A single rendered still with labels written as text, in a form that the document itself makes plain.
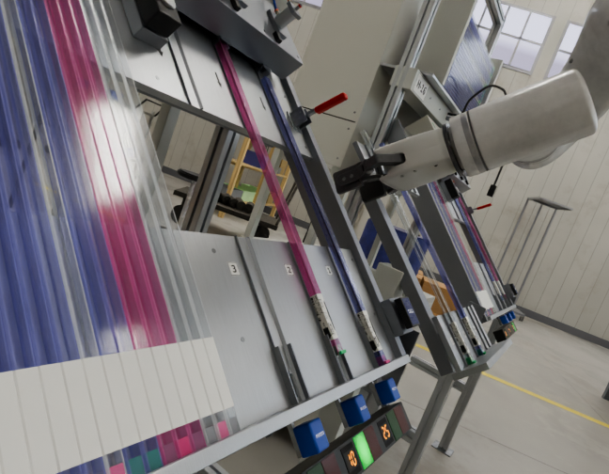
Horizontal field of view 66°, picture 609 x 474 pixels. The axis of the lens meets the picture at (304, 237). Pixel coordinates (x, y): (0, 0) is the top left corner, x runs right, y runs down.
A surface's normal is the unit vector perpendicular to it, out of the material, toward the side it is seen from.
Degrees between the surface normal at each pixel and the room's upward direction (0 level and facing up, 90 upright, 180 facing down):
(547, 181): 90
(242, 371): 43
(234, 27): 133
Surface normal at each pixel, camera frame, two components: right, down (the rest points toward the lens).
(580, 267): -0.20, 0.06
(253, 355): 0.79, -0.43
